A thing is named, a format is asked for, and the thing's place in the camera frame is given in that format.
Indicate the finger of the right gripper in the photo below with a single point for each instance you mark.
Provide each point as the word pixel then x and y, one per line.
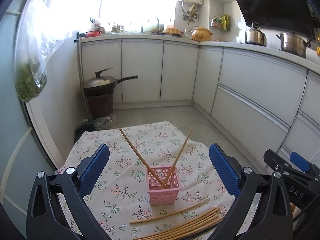
pixel 300 162

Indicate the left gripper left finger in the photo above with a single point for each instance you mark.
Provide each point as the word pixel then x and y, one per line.
pixel 90 168

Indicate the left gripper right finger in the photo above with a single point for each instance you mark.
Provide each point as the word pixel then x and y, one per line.
pixel 224 169

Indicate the person's right hand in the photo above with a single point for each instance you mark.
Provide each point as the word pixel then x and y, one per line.
pixel 295 210

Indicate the plastic bag on floor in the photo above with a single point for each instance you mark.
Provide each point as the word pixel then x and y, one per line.
pixel 105 122

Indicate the floral tablecloth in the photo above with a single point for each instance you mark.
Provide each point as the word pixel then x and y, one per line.
pixel 120 195

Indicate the dark brown bin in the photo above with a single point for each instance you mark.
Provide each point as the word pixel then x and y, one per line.
pixel 100 106

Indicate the black wok with lid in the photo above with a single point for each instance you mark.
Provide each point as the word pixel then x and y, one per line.
pixel 100 85

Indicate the steel stock pot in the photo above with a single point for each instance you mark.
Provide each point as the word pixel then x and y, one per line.
pixel 293 44

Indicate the red basket on counter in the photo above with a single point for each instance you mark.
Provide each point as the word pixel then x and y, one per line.
pixel 93 33

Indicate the steel kettle pot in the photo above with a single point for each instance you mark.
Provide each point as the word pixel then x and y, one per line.
pixel 255 36

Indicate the yellow clay pot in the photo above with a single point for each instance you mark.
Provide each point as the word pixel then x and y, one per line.
pixel 201 34

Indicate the woven basket on counter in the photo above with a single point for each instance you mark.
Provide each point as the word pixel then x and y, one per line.
pixel 172 31

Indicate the plastic bag of greens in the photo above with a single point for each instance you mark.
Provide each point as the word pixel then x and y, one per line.
pixel 42 29

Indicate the black range hood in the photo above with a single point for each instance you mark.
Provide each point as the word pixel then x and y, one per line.
pixel 288 15

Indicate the packets on wall rack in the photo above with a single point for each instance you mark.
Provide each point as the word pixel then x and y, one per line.
pixel 221 23

